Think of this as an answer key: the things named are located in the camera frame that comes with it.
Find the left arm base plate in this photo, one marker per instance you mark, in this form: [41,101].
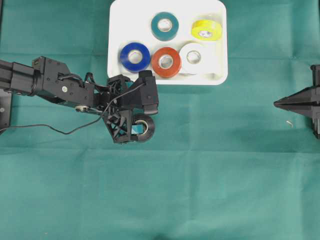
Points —
[5,110]

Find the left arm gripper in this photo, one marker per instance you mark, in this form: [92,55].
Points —
[123,98]

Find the red tape roll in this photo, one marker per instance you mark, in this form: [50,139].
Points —
[166,62]

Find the yellow tape roll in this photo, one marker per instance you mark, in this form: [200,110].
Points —
[206,30]

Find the black tape roll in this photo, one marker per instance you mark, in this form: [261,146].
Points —
[148,124]

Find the blue tape roll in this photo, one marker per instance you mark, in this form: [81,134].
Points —
[135,67]

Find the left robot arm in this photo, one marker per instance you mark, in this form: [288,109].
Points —
[52,81]

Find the white tape roll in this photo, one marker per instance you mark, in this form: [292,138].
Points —
[193,57]

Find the green tape roll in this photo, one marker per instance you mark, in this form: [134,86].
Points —
[164,35]

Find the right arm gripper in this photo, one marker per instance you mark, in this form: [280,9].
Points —
[308,95]

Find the white plastic case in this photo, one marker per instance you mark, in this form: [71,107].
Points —
[130,21]

